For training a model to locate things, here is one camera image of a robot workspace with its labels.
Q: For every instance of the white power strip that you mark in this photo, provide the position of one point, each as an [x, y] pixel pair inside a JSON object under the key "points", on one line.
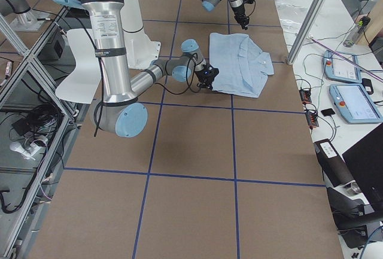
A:
{"points": [[30, 151]]}

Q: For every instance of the reacher grabber tool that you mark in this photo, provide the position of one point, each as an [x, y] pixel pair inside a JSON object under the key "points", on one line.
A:
{"points": [[345, 59]]}

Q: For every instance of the clear plastic bag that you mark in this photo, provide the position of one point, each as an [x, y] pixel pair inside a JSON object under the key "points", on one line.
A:
{"points": [[291, 16]]}

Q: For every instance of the grey bottle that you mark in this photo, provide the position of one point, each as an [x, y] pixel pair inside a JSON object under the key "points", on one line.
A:
{"points": [[357, 31]]}

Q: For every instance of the white curved plastic sheet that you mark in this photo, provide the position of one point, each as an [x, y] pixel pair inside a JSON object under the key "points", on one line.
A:
{"points": [[81, 84]]}

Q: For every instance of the teach pendant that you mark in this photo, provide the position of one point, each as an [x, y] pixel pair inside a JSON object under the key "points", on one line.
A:
{"points": [[354, 104], [338, 69]]}

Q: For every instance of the black monitor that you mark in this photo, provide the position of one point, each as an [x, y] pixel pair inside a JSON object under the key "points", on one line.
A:
{"points": [[364, 161]]}

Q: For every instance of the orange circuit board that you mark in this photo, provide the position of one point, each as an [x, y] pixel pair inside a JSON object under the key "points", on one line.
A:
{"points": [[310, 109]]}

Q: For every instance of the near teach pendant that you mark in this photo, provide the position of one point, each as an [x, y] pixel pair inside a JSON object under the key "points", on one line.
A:
{"points": [[354, 104]]}

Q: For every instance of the light blue button shirt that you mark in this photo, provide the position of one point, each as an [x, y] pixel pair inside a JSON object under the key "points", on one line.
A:
{"points": [[243, 66]]}

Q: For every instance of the aluminium frame post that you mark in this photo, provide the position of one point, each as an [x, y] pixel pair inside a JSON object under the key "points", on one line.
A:
{"points": [[306, 26]]}

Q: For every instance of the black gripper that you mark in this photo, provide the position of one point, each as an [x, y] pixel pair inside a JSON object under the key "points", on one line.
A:
{"points": [[240, 12], [204, 76]]}

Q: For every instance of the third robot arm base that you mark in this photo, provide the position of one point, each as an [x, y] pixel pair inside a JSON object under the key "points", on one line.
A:
{"points": [[27, 20]]}

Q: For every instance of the far teach pendant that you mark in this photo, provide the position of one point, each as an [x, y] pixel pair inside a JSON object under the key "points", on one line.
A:
{"points": [[338, 69]]}

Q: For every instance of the aluminium rail frame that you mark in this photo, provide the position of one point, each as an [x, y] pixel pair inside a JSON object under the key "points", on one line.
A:
{"points": [[32, 66]]}

